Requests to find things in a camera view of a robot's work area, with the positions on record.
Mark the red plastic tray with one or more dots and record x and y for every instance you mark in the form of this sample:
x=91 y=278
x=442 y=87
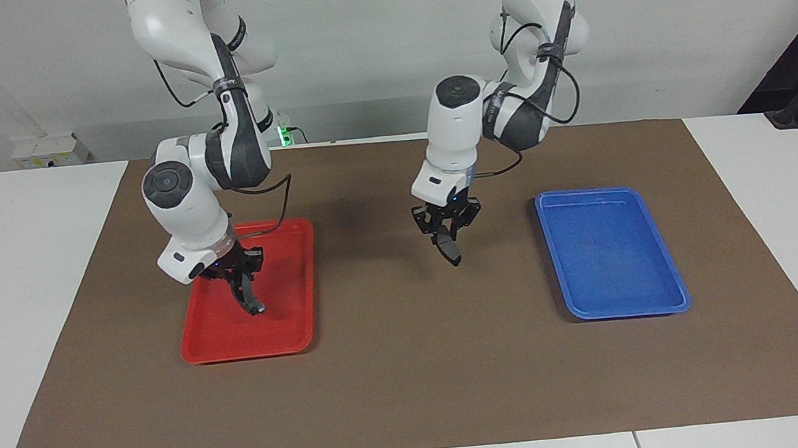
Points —
x=285 y=311

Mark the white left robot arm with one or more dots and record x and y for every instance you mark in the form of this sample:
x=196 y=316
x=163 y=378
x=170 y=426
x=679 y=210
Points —
x=456 y=134

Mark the white box yellow label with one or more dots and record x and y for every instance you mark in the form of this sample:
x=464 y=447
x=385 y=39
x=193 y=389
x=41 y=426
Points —
x=44 y=148

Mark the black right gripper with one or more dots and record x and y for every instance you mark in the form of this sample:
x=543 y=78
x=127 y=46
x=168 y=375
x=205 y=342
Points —
x=242 y=261

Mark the brown table mat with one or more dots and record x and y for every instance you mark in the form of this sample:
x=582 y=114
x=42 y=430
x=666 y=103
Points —
x=418 y=379

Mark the blue plastic tray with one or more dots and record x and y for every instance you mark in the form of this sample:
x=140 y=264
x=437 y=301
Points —
x=608 y=257

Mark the grey brake pad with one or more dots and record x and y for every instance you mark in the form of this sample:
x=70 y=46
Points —
x=451 y=252

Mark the curved dark brake shoe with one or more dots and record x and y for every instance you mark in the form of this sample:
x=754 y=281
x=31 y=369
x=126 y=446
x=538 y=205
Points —
x=254 y=303

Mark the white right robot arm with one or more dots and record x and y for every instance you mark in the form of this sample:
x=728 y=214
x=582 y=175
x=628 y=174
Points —
x=188 y=212

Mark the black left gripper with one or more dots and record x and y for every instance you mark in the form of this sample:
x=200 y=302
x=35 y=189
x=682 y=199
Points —
x=448 y=214

